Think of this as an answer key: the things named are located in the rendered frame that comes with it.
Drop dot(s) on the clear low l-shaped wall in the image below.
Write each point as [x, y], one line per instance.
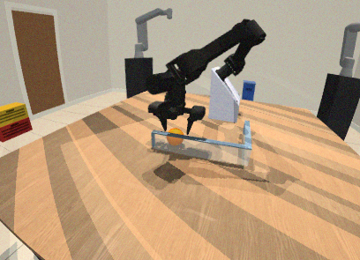
[187, 147]

